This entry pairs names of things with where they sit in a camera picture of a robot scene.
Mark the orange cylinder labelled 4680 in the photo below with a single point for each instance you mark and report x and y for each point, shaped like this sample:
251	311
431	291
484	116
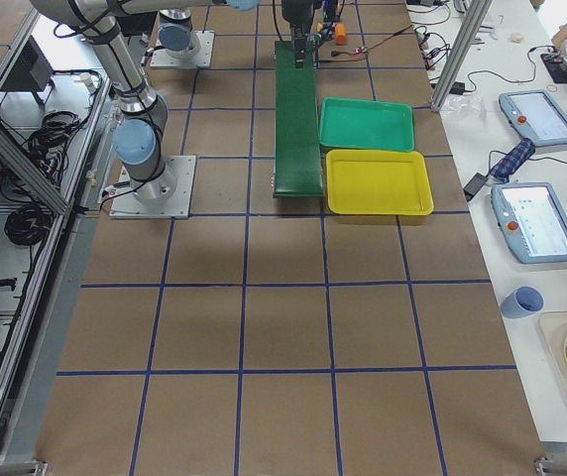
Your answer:
326	31

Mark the blue checkered cloth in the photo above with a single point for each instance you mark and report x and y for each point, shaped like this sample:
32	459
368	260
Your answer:
512	161

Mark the green tray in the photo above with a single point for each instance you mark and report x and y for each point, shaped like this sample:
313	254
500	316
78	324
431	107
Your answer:
349	123

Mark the green conveyor belt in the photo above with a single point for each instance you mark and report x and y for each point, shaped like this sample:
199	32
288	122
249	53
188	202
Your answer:
298	165

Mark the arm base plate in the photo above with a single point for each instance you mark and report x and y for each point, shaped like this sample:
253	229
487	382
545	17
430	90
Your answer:
177	48
167	196

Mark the blue cup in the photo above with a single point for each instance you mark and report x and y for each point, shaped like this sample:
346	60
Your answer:
522	302

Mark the aluminium frame post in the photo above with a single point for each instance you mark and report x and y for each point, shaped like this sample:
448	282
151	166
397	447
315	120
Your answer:
464	38

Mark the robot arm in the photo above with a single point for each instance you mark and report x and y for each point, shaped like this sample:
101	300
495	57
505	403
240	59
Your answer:
138	140
181	17

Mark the teach pendant far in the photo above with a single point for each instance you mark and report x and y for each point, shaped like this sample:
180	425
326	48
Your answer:
535	116

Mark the teach pendant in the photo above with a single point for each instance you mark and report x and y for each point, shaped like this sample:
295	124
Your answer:
535	116
532	221

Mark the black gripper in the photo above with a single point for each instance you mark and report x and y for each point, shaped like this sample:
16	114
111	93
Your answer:
293	14

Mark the black power adapter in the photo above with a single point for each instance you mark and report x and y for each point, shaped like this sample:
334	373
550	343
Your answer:
474	185

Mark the yellow tray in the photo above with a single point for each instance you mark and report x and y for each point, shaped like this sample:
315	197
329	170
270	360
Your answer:
376	182

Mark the teach pendant near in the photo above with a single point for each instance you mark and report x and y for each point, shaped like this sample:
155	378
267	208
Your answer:
532	221

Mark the plain orange cylinder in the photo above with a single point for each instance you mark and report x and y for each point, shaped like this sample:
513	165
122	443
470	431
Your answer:
340	35

